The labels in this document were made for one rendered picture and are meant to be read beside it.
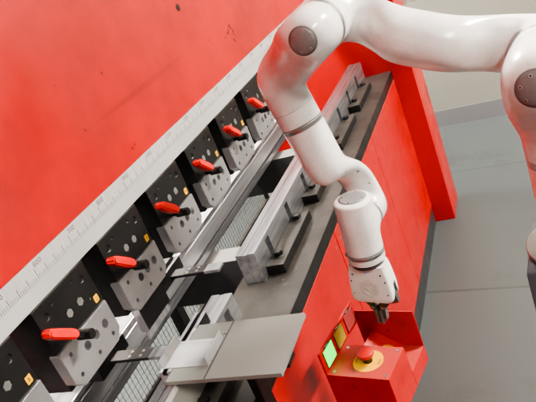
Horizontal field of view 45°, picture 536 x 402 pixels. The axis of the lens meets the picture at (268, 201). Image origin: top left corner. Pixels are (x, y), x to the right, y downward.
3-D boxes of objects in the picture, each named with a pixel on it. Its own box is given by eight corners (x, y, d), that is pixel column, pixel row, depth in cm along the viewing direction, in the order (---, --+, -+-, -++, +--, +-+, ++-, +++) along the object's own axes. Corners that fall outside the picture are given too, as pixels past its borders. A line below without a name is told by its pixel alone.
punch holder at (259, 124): (262, 142, 189) (241, 90, 182) (236, 148, 192) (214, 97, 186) (276, 122, 201) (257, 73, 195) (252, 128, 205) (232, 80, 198)
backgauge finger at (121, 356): (159, 376, 136) (150, 358, 134) (66, 384, 147) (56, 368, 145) (183, 339, 146) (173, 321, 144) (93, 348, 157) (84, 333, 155)
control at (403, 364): (403, 419, 145) (380, 359, 138) (340, 412, 154) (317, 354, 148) (428, 358, 160) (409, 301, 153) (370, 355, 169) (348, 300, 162)
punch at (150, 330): (154, 339, 132) (134, 301, 128) (146, 340, 133) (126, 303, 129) (174, 308, 140) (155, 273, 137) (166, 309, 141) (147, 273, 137)
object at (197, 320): (175, 382, 135) (170, 372, 134) (163, 383, 136) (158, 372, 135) (210, 321, 152) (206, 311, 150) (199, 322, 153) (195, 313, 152)
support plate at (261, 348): (282, 376, 121) (281, 372, 120) (167, 385, 132) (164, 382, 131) (306, 316, 136) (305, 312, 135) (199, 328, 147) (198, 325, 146)
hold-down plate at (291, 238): (287, 273, 178) (283, 263, 177) (269, 275, 181) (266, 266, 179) (312, 217, 203) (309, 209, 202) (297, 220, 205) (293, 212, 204)
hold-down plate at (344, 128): (343, 150, 244) (340, 143, 243) (329, 153, 246) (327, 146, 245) (356, 120, 269) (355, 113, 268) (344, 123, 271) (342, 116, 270)
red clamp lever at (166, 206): (163, 199, 131) (191, 207, 139) (147, 202, 133) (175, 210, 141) (164, 207, 130) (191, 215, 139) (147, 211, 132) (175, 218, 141)
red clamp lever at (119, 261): (116, 254, 114) (149, 259, 123) (98, 257, 116) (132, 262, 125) (116, 264, 114) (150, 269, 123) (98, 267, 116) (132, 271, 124)
